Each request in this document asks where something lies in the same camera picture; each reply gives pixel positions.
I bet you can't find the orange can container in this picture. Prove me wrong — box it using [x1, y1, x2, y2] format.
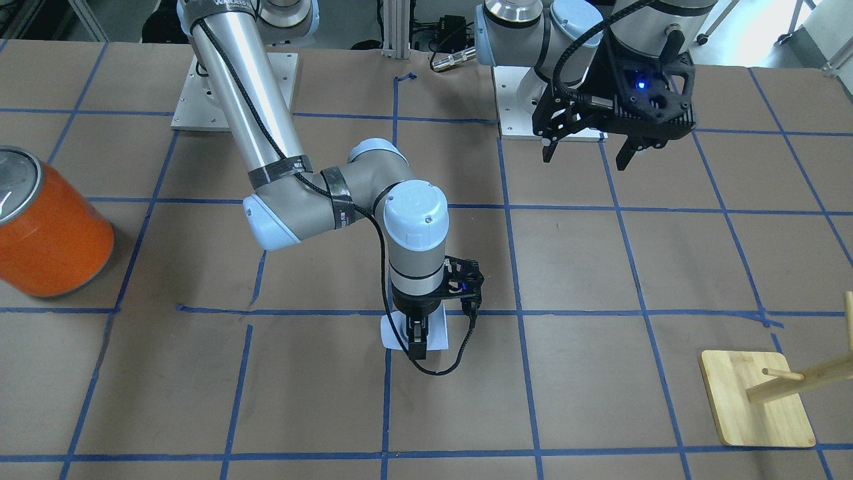
[1, 146, 115, 297]

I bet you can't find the wooden mug tree stand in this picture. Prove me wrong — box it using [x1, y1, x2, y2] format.
[692, 291, 851, 449]

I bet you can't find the aluminium frame post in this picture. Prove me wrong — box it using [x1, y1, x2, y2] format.
[377, 1, 414, 61]

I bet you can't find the light blue cup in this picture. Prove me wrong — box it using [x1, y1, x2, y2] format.
[380, 309, 450, 351]

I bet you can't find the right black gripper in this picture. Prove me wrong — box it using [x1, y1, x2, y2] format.
[392, 285, 442, 361]

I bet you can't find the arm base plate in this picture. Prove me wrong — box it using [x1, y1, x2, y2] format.
[171, 52, 299, 131]
[492, 65, 608, 142]

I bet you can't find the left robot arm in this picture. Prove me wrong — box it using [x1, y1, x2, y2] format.
[473, 1, 715, 171]

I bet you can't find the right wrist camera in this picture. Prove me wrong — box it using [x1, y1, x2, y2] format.
[438, 255, 484, 320]

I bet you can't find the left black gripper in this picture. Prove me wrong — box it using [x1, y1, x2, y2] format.
[533, 40, 667, 172]

